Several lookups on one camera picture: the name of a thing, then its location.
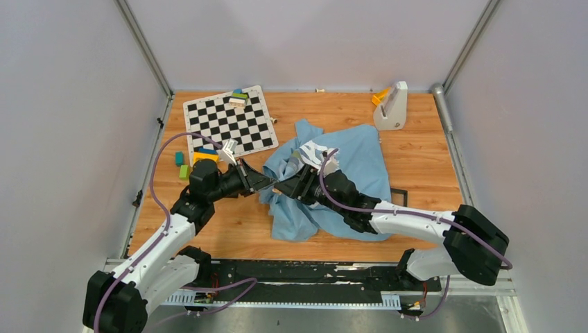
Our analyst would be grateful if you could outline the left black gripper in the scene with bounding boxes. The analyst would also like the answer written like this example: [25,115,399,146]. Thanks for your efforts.
[207,157,276,203]

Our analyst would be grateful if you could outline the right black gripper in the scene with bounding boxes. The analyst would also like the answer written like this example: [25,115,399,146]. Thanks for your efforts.
[275,164,346,217]

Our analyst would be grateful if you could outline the light blue printed t-shirt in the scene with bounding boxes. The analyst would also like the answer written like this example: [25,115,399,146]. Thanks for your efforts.
[259,119,391,241]

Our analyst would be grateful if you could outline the black square frame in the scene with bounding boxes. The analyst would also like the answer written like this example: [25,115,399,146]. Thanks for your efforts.
[390,187,408,207]

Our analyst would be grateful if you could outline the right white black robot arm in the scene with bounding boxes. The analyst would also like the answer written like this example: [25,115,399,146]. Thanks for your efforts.
[275,166,512,290]

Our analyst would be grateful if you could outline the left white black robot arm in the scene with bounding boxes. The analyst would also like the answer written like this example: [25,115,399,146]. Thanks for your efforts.
[83,159,276,332]

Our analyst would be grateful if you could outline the black white checkerboard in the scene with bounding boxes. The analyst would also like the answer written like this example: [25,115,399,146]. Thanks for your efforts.
[183,85,279,157]

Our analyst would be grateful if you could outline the blue toy block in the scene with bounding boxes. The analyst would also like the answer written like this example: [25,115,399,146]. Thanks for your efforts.
[196,148,218,157]

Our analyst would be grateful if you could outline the yellow triangle toy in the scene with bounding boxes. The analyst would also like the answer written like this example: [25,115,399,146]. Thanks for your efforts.
[191,152,219,166]

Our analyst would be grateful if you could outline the green toy block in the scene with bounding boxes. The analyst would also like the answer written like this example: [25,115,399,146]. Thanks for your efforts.
[179,164,191,180]

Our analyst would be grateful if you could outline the teal toy block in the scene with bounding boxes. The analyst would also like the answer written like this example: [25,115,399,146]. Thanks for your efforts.
[174,151,184,167]

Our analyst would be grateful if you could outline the stacked toy blocks on checkerboard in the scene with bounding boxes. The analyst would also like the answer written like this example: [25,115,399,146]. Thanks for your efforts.
[229,89,249,109]

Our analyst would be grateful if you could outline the orange plastic piece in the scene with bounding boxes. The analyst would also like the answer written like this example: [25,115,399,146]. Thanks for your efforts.
[371,87,391,106]

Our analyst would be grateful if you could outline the white wedge stand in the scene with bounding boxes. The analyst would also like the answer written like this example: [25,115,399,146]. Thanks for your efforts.
[373,81,408,131]

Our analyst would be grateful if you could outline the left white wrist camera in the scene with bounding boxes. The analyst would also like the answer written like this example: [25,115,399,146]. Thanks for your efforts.
[217,139,238,166]

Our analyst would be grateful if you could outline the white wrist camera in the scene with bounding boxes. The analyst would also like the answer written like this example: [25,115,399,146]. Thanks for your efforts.
[217,139,238,166]
[322,148,339,174]

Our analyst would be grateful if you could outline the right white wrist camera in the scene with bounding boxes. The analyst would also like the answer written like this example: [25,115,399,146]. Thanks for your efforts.
[322,148,339,174]

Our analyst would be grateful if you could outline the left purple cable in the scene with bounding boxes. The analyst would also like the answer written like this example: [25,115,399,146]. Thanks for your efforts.
[93,132,258,333]

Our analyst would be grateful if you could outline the purple cable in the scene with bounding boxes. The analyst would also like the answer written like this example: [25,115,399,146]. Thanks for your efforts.
[93,132,258,333]
[318,148,514,321]

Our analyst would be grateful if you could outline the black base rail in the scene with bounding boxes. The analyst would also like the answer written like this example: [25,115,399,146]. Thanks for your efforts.
[182,259,442,307]

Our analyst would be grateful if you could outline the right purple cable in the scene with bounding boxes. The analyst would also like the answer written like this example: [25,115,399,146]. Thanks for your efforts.
[318,148,514,321]

